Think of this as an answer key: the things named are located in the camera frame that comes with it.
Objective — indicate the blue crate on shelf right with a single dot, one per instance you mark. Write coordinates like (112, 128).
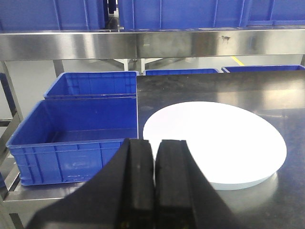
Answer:
(276, 13)

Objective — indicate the blue plastic bin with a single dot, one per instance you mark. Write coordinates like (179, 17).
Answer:
(86, 85)
(70, 140)

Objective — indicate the blue crate on shelf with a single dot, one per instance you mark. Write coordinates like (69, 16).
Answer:
(183, 14)
(276, 13)
(50, 15)

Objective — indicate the blue crate on shelf left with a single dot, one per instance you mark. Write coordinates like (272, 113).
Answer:
(50, 15)

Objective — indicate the blue crate on shelf centre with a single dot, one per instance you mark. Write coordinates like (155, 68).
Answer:
(183, 14)

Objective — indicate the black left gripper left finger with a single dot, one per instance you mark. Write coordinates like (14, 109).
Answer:
(119, 196)

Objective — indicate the blue plastic bin near left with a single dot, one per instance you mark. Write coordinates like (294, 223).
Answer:
(70, 140)

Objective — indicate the stainless steel shelf rail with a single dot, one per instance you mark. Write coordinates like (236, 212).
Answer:
(150, 44)

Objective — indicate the light blue plate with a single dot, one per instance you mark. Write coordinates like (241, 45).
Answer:
(234, 148)

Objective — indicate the blue bin behind table right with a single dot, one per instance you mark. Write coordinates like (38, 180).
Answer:
(262, 68)

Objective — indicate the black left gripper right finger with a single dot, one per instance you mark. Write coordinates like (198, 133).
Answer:
(184, 197)

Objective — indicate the blue bin behind table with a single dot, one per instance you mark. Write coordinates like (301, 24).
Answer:
(179, 71)
(262, 68)

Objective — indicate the blue bin behind table centre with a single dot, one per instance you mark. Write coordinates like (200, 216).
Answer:
(179, 71)

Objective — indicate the blue plastic bin behind left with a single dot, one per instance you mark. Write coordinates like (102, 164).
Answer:
(86, 85)

